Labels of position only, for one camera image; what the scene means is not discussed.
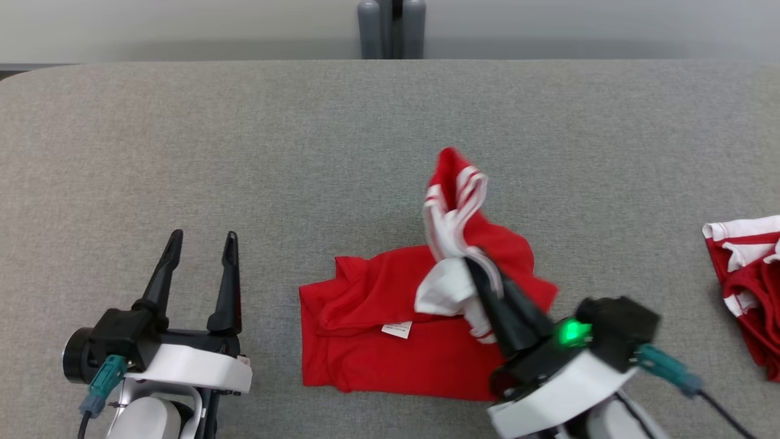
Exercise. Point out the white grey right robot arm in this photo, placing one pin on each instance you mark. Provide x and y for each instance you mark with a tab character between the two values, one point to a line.
621	421

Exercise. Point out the grey fabric padded table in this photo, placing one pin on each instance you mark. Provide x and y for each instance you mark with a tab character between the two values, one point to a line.
244	152

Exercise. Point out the red shorts white stripe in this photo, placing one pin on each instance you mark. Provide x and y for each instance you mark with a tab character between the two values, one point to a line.
749	286

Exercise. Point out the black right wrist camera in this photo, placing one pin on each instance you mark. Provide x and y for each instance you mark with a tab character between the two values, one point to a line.
621	329

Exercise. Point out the red white basketball jersey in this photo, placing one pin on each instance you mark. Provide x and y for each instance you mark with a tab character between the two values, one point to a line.
378	353

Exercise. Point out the grey cylinder post foot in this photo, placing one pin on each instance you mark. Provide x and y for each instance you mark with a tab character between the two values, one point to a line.
414	27
368	27

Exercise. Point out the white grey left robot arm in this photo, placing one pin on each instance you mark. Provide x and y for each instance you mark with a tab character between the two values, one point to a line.
146	421

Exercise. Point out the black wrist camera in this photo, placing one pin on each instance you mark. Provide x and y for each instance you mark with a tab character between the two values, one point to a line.
125	335
621	329

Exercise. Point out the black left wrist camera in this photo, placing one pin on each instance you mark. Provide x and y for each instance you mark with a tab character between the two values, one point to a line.
125	335

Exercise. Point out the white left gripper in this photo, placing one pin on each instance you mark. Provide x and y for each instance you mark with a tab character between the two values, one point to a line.
195	369

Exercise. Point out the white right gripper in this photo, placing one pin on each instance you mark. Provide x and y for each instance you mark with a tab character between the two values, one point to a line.
560	384

